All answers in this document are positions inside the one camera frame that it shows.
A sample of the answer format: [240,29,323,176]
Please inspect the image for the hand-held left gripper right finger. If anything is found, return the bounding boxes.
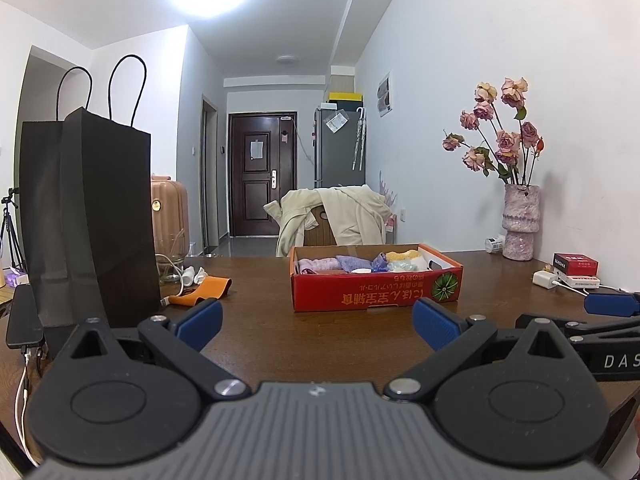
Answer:
[382,297,586,402]

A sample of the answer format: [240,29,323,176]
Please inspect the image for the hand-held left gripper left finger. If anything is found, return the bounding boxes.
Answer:
[55,298,253,402]

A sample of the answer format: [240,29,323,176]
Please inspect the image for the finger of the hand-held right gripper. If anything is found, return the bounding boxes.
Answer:
[584,291,640,318]
[515,312,640,342]

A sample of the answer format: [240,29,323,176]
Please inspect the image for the red cardboard box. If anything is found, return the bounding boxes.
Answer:
[289,243,464,312]

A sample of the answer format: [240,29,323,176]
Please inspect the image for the blue plush toy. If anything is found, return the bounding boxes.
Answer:
[371,259,418,273]

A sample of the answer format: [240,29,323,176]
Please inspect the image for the white yellow sheep plush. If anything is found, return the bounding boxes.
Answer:
[386,249,431,272]

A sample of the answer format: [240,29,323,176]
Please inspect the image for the purple knit drawstring pouch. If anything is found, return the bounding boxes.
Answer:
[336,254,376,271]

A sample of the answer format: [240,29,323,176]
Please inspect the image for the lavender fluffy headband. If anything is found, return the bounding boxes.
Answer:
[296,257,341,275]

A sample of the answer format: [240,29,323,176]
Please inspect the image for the white power strip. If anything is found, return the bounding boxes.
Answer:
[557,274,601,289]

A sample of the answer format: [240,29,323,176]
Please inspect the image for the small red box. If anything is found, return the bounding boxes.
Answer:
[552,252,599,277]

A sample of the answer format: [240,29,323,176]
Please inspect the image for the glass jar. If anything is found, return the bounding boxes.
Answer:
[156,230,187,283]

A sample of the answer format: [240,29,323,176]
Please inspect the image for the pink speckled vase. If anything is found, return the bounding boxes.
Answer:
[501,184,542,262]

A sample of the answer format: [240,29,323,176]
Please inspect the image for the pink suitcase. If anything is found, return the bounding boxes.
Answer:
[151,175,191,256]

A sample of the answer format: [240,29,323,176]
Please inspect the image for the dark brown door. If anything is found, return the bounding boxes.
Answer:
[227,112,298,238]

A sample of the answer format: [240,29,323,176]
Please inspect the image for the beige coat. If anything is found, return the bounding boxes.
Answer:
[263,185,393,258]

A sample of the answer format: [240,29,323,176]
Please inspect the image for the brown chair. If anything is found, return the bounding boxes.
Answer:
[304,205,337,247]

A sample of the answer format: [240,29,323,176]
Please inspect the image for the black paper bag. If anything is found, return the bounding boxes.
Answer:
[19,55,162,331]

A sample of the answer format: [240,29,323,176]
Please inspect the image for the dried pink roses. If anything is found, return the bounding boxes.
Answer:
[442,77,546,187]

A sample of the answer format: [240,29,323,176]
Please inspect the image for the black phone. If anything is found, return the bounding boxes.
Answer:
[6,285,45,350]

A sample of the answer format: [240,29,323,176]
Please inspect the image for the grey refrigerator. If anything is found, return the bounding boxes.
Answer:
[314,105,367,188]

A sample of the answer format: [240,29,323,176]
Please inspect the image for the white folded umbrella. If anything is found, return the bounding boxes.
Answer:
[352,106,367,172]

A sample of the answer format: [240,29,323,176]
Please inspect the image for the black tripod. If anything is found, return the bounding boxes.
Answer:
[0,187,26,273]

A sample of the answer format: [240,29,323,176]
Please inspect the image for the white charger cable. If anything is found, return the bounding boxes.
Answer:
[552,280,632,295]

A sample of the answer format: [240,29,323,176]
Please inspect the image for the orange strap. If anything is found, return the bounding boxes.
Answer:
[169,276,233,307]

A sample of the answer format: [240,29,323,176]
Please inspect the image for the purple wall decal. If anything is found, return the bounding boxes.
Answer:
[378,170,398,211]

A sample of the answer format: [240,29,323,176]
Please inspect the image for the white phone cable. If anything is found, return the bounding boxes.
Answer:
[15,347,41,466]

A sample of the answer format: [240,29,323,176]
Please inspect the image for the wall picture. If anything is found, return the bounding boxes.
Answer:
[376,72,392,117]

